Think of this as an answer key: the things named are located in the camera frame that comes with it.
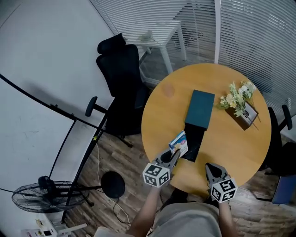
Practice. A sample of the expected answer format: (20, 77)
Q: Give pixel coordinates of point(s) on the person's left forearm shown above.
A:
(148, 213)

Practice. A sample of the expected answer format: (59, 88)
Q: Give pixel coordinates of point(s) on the black pedestal fan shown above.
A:
(113, 185)

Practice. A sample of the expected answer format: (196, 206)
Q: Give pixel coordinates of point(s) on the white desk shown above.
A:
(166, 25)
(34, 232)

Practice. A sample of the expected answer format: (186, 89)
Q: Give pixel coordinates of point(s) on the person's grey shirt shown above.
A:
(185, 222)

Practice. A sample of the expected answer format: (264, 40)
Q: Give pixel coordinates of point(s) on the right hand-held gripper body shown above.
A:
(224, 191)

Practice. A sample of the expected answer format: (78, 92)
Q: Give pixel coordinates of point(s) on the brown wooden tissue box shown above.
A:
(250, 115)

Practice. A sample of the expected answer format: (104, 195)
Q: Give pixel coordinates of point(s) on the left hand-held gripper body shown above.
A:
(156, 176)

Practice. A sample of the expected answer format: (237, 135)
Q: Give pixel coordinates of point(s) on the white window blinds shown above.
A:
(254, 34)

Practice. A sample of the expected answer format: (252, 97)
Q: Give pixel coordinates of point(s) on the white partition post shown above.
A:
(217, 30)

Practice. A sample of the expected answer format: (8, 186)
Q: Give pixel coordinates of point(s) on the small colourful packet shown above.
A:
(179, 142)

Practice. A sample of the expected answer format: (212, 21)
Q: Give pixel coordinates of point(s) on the whiteboard on black stand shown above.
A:
(34, 139)

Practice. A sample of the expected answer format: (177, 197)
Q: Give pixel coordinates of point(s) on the clear pink plastic cup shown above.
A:
(168, 90)

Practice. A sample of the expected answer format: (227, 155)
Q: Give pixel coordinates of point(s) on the blue padded chair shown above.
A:
(286, 189)

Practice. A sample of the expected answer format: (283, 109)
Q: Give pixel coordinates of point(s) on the round wooden table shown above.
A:
(231, 150)

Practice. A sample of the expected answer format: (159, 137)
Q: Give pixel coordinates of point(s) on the person's right forearm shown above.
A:
(226, 220)

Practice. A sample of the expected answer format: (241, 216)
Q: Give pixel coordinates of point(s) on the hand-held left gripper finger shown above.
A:
(158, 158)
(176, 158)

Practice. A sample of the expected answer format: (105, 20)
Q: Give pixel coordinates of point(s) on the black office chair with headrest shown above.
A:
(120, 76)

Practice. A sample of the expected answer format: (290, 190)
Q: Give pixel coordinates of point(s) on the yellow white artificial flowers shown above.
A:
(233, 99)

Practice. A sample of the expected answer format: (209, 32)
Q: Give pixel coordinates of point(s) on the teal rectangular box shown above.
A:
(200, 108)

